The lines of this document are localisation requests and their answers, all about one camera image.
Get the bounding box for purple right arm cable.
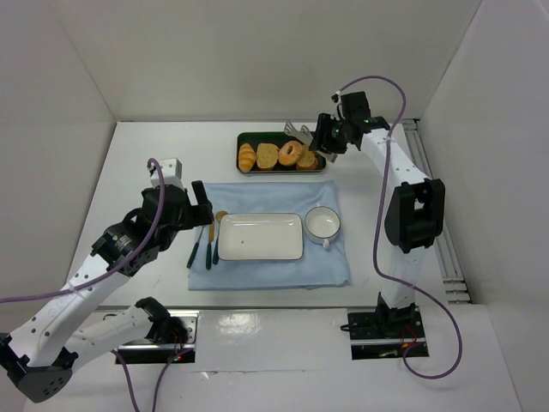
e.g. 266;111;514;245
332;76;464;379

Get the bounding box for metal tongs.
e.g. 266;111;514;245
283;120;315;148

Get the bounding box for white rectangular plate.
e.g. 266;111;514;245
218;213;304;261

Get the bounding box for white two-handled soup cup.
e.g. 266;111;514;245
304;203;341;250

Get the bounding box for bagel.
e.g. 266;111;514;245
278;141;303;167

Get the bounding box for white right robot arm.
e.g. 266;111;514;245
311;92;445;340

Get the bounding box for croissant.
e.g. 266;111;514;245
238;143;256;173

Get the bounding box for aluminium rail frame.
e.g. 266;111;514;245
402;119;473;305

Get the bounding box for gold fork teal handle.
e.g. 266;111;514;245
212;222;219;264

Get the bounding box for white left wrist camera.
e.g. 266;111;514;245
148;158;184;189

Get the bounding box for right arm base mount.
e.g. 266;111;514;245
340;303;429;360

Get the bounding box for bread slice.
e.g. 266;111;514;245
256;142;280;170
296;145;318;170

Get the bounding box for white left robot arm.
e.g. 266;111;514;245
1;180;214;403

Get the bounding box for gold spoon teal handle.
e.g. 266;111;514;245
205;210;227;270

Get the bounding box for knife with teal handle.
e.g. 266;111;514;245
186;226;205;269

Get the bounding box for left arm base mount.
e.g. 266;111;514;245
116;309;199;365

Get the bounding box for light blue cloth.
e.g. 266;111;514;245
188;180;351;291

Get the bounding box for left bread slice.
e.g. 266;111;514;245
256;142;280;170

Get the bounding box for right bread slice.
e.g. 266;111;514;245
296;145;318;170

